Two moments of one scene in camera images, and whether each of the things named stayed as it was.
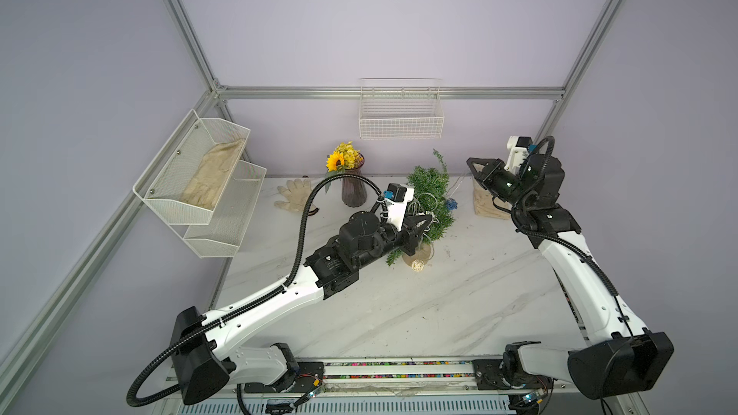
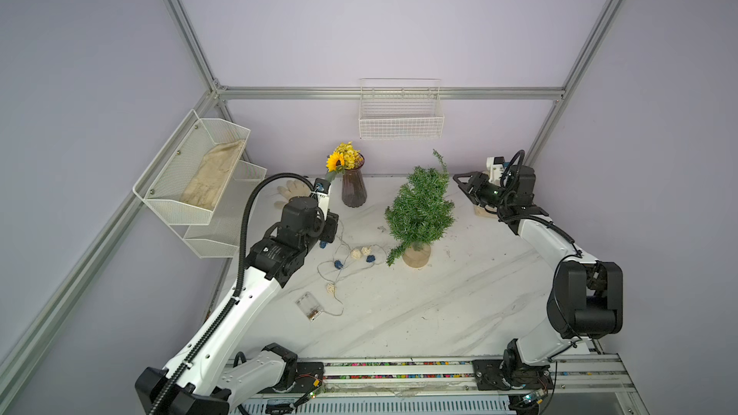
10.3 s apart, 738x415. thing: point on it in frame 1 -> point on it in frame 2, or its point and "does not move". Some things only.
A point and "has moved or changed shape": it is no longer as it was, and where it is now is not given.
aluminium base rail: x=403 y=386 does not move
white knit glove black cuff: x=296 y=193 does not move
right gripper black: x=495 y=170 -> x=479 y=180
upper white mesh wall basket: x=187 y=179 does not move
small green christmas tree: x=431 y=197 does not move
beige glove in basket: x=214 y=167 does not move
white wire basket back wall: x=401 y=108 does not move
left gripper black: x=407 y=236 -> x=330 y=229
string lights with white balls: x=433 y=202 has moved or changed shape
